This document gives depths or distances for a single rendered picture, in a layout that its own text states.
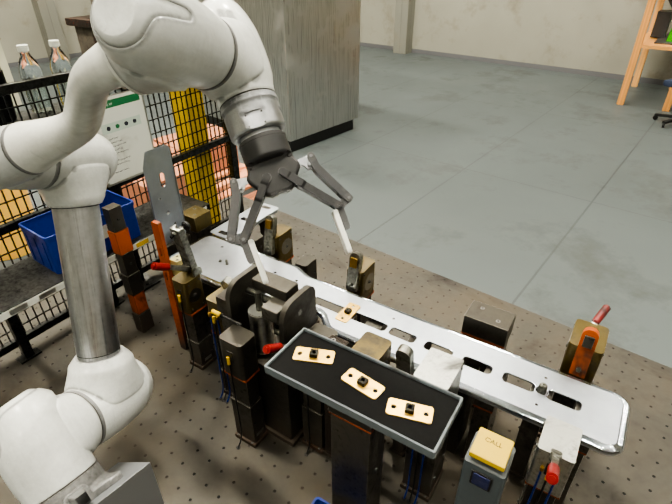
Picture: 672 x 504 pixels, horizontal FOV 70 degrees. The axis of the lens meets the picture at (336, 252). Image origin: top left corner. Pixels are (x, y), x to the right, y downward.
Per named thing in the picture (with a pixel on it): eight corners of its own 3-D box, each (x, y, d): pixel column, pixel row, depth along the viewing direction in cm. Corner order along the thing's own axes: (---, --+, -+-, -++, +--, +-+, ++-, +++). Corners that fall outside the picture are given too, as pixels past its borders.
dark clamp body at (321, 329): (340, 432, 138) (340, 331, 117) (316, 463, 130) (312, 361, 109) (319, 421, 141) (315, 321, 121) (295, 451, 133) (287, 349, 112)
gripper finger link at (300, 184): (277, 179, 76) (281, 171, 76) (338, 213, 77) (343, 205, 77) (276, 173, 72) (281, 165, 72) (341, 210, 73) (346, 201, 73)
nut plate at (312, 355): (335, 352, 100) (335, 347, 100) (332, 365, 97) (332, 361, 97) (296, 347, 102) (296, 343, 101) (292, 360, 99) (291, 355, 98)
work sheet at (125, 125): (158, 167, 189) (141, 87, 173) (108, 187, 173) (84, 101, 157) (155, 166, 190) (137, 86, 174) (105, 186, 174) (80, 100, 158)
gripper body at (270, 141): (231, 139, 70) (253, 199, 70) (286, 121, 71) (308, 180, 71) (237, 152, 77) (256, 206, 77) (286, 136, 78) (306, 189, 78)
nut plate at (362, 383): (386, 388, 92) (386, 384, 91) (374, 400, 90) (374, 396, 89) (351, 368, 97) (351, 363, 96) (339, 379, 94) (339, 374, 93)
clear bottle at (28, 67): (58, 109, 157) (38, 44, 147) (39, 114, 153) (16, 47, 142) (47, 106, 160) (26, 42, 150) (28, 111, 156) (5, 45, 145)
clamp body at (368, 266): (377, 338, 171) (381, 256, 152) (360, 358, 163) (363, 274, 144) (361, 331, 174) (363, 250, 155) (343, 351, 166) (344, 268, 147)
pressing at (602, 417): (632, 392, 113) (634, 388, 112) (620, 466, 97) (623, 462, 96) (209, 234, 176) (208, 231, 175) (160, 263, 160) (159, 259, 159)
